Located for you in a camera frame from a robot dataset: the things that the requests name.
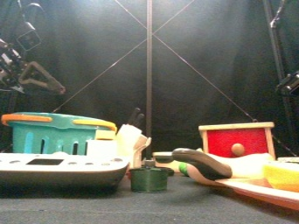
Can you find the white kitchen scale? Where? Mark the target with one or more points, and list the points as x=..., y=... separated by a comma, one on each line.
x=57, y=169

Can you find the green white toy vegetable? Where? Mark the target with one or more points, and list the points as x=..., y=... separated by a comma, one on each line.
x=183, y=169

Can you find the dark green cylinder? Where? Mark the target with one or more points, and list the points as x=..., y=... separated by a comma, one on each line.
x=148, y=180

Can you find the red wooden drawer box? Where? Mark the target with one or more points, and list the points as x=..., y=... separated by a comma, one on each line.
x=238, y=140

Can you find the wooden tray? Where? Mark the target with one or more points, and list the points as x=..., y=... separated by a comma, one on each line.
x=264, y=191

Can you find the slanted black frame pole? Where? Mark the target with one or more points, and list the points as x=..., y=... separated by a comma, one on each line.
x=276, y=46

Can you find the yellow toy sponge block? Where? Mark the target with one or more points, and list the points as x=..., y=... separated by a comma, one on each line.
x=282, y=176

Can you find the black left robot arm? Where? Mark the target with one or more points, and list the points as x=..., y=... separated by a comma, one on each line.
x=8, y=17

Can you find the vertical metal frame pole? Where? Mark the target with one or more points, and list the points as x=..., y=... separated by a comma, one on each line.
x=148, y=78

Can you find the teal toy shopping basket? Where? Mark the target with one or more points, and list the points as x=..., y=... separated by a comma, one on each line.
x=47, y=135

